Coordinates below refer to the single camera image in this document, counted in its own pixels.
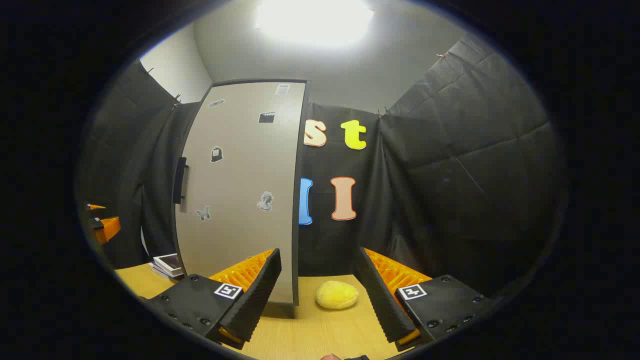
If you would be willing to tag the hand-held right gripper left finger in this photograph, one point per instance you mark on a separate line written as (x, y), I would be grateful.
(257, 295)

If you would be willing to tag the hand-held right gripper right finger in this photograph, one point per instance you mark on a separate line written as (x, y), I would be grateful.
(382, 300)

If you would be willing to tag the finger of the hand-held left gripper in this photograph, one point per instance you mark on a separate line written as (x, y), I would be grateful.
(95, 206)
(107, 229)

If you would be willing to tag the grey cabinet door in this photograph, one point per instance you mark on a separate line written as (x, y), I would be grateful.
(240, 165)

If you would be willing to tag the yellow round bun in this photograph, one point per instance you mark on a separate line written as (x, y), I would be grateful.
(336, 294)

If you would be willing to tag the stack of flat books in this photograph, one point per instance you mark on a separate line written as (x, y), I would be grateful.
(169, 264)

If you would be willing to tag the black backdrop cloth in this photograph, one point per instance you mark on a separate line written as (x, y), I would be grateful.
(450, 175)

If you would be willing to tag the ceiling light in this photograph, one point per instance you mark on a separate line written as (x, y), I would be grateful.
(314, 20)

